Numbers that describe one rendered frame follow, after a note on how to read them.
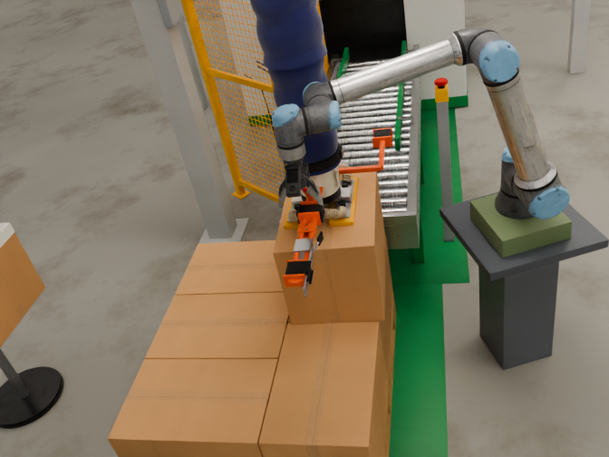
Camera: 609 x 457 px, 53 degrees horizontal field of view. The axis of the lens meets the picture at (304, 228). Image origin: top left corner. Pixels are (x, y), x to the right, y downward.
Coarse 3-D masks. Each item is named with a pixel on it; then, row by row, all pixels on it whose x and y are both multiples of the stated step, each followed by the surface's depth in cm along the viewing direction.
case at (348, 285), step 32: (288, 256) 241; (320, 256) 240; (352, 256) 238; (384, 256) 288; (288, 288) 252; (320, 288) 250; (352, 288) 248; (384, 288) 270; (320, 320) 261; (352, 320) 259
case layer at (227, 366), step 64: (256, 256) 309; (192, 320) 278; (256, 320) 271; (384, 320) 278; (192, 384) 247; (256, 384) 241; (320, 384) 235; (384, 384) 266; (128, 448) 235; (192, 448) 228; (256, 448) 221; (320, 448) 215
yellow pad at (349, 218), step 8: (344, 184) 263; (352, 184) 267; (352, 192) 262; (344, 200) 258; (352, 200) 258; (336, 208) 255; (352, 208) 253; (344, 216) 249; (352, 216) 249; (336, 224) 248; (344, 224) 247; (352, 224) 247
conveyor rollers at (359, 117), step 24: (384, 96) 434; (408, 96) 424; (360, 120) 409; (384, 120) 406; (408, 120) 396; (360, 144) 381; (408, 144) 374; (384, 168) 355; (408, 168) 353; (384, 192) 334
